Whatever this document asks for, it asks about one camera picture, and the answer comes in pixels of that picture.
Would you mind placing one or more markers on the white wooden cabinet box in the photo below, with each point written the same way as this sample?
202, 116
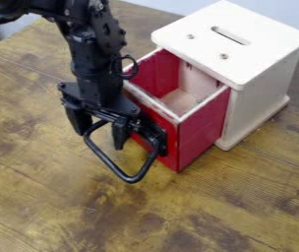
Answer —
249, 52

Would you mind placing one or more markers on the red wooden drawer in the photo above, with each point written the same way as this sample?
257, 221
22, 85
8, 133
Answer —
184, 105

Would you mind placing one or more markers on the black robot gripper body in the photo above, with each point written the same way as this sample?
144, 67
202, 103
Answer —
98, 92

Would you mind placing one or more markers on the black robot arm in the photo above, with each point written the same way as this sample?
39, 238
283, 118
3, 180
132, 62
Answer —
89, 27

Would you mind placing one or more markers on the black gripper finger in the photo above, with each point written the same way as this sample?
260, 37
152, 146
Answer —
79, 118
121, 133

